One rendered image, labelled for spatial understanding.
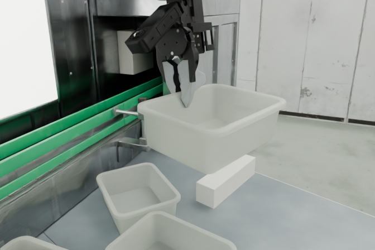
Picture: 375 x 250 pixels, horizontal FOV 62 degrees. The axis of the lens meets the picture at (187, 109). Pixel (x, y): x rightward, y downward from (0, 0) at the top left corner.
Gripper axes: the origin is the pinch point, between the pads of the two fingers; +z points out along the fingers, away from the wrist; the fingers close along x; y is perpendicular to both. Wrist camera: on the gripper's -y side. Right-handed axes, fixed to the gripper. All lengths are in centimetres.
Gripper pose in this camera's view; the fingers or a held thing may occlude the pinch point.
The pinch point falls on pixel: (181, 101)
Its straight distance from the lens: 58.2
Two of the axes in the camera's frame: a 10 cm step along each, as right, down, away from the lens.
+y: 6.5, -2.3, 7.3
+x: -7.5, -0.4, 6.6
